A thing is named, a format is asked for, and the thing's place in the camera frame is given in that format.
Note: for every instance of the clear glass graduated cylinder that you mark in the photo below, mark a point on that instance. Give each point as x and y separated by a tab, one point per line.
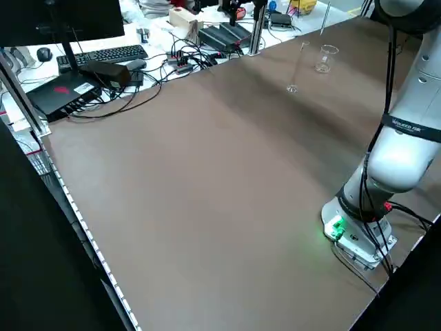
292	88

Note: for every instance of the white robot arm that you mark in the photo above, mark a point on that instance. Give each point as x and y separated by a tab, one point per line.
396	165

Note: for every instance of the grey USB hub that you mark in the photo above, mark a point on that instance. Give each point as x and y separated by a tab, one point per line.
181	63

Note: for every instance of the black stepped device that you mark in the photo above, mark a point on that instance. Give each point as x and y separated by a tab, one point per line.
220	36

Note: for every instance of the grey power adapter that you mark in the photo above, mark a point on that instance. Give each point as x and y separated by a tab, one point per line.
136	63

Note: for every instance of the clear glass beaker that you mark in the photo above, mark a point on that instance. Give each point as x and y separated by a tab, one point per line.
322	67

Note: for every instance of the black power brick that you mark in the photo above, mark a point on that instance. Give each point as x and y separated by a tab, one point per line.
107	74

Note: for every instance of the white notched edge strip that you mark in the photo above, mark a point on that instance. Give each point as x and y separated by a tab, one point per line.
89	234

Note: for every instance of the small wooden box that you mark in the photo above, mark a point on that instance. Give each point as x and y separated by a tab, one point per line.
182	19

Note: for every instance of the small red item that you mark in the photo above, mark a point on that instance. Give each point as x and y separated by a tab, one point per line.
241	12

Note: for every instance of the black keyboard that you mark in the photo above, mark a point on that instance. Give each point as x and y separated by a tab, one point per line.
110	53

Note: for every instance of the small blue item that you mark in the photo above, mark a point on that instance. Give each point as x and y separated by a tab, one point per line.
273	5

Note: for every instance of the black computer with red logo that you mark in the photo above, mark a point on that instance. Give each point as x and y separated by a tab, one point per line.
58	93

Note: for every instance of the yellow plastic container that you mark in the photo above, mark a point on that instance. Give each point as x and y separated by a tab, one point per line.
306	5

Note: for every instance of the black computer mouse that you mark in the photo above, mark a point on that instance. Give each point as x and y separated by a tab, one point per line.
44	54

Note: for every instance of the black computer monitor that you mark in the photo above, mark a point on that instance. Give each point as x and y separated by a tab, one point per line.
62	17

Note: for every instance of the aluminium frame post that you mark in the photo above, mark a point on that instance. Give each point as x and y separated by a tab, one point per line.
24	97
257	31

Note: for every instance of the black camera stand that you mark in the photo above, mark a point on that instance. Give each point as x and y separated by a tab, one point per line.
232	10

